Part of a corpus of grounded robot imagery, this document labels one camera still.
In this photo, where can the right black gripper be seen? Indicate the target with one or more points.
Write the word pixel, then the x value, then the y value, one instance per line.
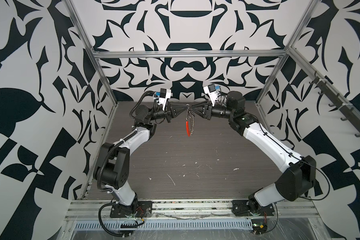
pixel 206 112

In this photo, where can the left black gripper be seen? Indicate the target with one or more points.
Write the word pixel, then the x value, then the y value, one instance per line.
pixel 173 113

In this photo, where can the large keyring with red handle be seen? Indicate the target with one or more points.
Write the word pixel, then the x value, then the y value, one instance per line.
pixel 190 123

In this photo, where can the small black key fob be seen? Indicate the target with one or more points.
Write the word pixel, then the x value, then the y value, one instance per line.
pixel 190 113

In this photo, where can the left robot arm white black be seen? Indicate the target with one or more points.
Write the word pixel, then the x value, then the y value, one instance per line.
pixel 112 167

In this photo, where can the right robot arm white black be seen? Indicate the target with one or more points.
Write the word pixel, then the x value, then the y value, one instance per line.
pixel 298 172

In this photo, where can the small green-lit circuit board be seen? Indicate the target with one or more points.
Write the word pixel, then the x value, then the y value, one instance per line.
pixel 259 228

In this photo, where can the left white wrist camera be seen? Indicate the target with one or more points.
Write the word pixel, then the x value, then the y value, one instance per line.
pixel 162 97

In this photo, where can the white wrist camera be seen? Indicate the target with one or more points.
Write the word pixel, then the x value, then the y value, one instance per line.
pixel 213 92
pixel 162 97

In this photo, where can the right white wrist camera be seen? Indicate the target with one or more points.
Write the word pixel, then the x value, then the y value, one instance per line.
pixel 213 92

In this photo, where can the aluminium frame back crossbar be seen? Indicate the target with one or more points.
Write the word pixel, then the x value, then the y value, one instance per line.
pixel 189 54

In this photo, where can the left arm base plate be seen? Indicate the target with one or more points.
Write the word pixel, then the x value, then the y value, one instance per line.
pixel 138 209

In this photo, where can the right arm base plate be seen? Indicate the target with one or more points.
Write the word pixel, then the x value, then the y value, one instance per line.
pixel 250 208

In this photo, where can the white slotted cable duct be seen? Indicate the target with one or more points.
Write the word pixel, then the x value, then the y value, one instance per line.
pixel 150 225

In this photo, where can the aluminium frame front rail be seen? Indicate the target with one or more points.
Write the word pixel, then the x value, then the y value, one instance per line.
pixel 195 209

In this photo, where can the grey wall hook rack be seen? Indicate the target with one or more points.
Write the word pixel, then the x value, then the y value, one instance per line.
pixel 337 101

